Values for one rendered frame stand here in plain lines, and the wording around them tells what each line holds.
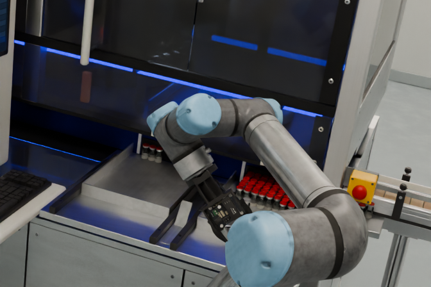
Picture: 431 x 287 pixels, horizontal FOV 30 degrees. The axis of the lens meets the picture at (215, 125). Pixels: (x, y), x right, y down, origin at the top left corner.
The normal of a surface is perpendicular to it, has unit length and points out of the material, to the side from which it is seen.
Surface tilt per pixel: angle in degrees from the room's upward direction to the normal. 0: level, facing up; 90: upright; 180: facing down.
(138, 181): 0
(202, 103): 51
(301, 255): 68
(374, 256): 0
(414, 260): 0
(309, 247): 58
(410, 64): 90
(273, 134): 26
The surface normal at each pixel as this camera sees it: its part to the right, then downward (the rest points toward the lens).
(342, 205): 0.16, -0.93
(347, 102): -0.32, 0.31
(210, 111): 0.40, -0.28
